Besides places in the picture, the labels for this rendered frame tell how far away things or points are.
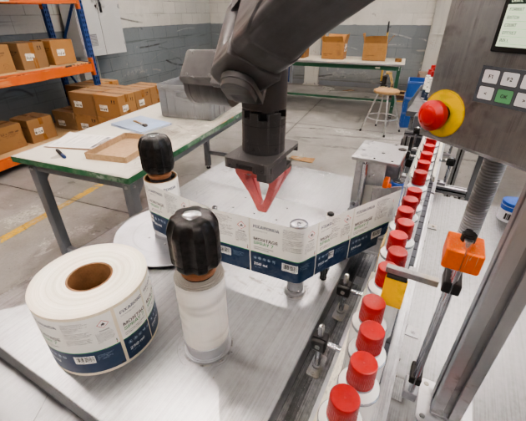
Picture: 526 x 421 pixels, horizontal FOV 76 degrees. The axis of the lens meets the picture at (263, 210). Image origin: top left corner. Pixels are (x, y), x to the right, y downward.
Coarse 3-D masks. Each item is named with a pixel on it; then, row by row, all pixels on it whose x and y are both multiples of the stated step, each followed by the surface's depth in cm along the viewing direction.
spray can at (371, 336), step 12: (360, 324) 44; (372, 324) 44; (360, 336) 43; (372, 336) 42; (384, 336) 43; (348, 348) 46; (360, 348) 44; (372, 348) 43; (348, 360) 46; (384, 360) 44
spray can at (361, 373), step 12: (360, 360) 40; (372, 360) 40; (348, 372) 40; (360, 372) 38; (372, 372) 38; (348, 384) 41; (360, 384) 39; (372, 384) 40; (360, 396) 40; (372, 396) 40; (360, 408) 40; (372, 408) 41
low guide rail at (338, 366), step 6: (372, 276) 77; (366, 288) 74; (360, 306) 69; (348, 330) 64; (342, 348) 60; (342, 354) 59; (336, 360) 59; (342, 360) 58; (336, 366) 57; (336, 372) 57; (330, 378) 56; (336, 378) 56; (330, 384) 55; (330, 390) 54; (324, 396) 53; (318, 408) 51
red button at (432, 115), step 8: (424, 104) 43; (432, 104) 42; (440, 104) 41; (424, 112) 43; (432, 112) 42; (440, 112) 41; (448, 112) 42; (424, 120) 43; (432, 120) 42; (440, 120) 41; (424, 128) 44; (432, 128) 42
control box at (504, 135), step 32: (480, 0) 37; (448, 32) 40; (480, 32) 37; (448, 64) 41; (480, 64) 38; (512, 64) 35; (448, 96) 42; (448, 128) 43; (480, 128) 40; (512, 128) 37; (512, 160) 37
